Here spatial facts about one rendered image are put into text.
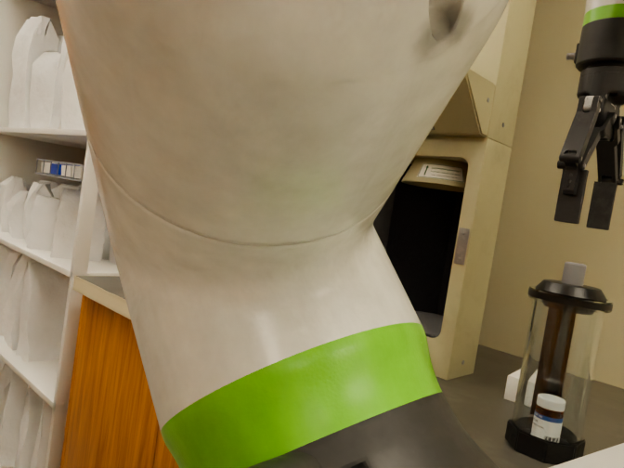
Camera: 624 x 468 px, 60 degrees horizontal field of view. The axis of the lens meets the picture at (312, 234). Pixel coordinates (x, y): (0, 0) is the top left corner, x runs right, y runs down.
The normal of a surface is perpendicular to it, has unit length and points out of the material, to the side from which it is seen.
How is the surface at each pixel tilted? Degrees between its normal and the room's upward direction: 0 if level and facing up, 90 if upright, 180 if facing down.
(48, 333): 94
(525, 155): 90
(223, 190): 146
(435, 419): 44
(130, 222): 131
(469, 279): 90
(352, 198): 136
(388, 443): 50
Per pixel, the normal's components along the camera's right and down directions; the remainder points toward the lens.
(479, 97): 0.72, 0.14
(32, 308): 0.30, 0.04
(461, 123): -0.59, 0.65
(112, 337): -0.69, -0.07
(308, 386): 0.11, -0.22
